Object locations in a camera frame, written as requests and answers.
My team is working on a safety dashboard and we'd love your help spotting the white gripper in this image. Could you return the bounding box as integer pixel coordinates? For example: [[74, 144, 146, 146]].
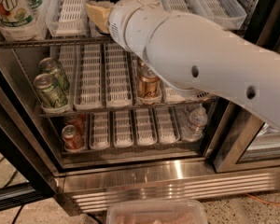
[[85, 0, 169, 59]]

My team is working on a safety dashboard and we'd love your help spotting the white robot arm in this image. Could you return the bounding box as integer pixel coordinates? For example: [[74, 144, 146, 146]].
[[86, 0, 280, 132]]

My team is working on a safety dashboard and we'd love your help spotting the gold can rear middle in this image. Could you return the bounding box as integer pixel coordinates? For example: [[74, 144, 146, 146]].
[[137, 58, 147, 68]]

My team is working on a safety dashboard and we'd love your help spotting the gold can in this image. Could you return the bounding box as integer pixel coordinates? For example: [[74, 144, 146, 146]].
[[137, 58, 147, 68], [138, 66, 160, 99]]

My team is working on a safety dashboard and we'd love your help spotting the gold can front middle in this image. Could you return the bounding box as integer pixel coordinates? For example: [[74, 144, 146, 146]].
[[138, 66, 160, 99]]

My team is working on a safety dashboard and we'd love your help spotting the green can rear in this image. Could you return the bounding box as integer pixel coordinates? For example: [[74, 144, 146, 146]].
[[39, 57, 70, 95]]

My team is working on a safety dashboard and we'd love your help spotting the green can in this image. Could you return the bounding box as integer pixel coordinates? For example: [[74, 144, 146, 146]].
[[33, 73, 68, 108], [39, 57, 70, 95]]

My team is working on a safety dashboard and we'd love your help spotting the white 7up can front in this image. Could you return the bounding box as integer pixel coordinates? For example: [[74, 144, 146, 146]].
[[0, 0, 34, 28]]

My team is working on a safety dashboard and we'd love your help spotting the green can front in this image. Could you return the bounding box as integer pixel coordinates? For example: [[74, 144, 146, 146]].
[[33, 73, 68, 108]]

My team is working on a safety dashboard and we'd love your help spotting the red can rear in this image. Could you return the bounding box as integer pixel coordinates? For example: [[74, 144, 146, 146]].
[[63, 114, 85, 134]]

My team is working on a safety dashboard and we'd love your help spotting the red can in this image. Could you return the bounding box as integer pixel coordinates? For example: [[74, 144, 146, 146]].
[[63, 114, 85, 134], [62, 125, 84, 151]]

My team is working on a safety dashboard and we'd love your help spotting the steel fridge cabinet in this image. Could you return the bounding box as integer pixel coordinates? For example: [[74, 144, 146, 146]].
[[0, 0, 280, 216]]

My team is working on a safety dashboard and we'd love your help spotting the red can front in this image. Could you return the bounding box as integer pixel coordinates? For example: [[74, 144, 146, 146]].
[[62, 125, 84, 151]]

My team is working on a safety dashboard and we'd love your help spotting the black sliding fridge door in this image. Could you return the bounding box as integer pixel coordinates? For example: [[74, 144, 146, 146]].
[[0, 71, 56, 211]]

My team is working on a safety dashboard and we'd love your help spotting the clear water bottle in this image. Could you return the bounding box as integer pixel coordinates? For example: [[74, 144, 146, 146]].
[[184, 104, 208, 142]]

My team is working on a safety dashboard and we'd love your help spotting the clear plastic food container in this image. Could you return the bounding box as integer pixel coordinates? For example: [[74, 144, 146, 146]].
[[106, 200, 208, 224]]

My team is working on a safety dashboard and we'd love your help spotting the top wire shelf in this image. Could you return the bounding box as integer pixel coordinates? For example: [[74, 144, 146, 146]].
[[0, 33, 114, 49]]

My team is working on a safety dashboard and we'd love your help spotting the wire shelf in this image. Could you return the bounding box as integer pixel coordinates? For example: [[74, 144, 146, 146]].
[[0, 33, 114, 49], [39, 98, 217, 118]]

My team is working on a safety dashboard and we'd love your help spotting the middle wire shelf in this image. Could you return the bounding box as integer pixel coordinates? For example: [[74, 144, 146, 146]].
[[39, 98, 217, 118]]

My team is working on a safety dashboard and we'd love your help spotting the orange cable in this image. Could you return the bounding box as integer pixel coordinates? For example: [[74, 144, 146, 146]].
[[245, 193, 280, 207]]

